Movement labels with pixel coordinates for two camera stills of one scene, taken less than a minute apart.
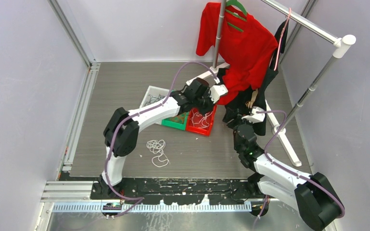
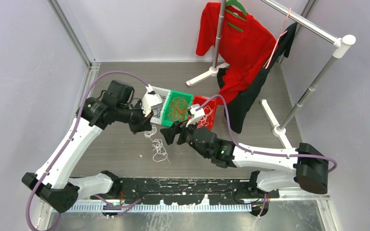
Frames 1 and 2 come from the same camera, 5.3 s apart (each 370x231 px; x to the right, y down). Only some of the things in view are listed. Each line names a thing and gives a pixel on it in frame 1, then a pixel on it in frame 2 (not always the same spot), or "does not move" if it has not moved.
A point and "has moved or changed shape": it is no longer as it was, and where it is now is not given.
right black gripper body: [237, 121] -> [186, 134]
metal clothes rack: [341, 46] does not move
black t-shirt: [242, 108] -> [235, 112]
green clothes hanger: [237, 4] does not move
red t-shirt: [246, 49] does not move
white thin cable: [157, 147] has moved or changed shape
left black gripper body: [204, 103] -> [137, 119]
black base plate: [180, 191] does not move
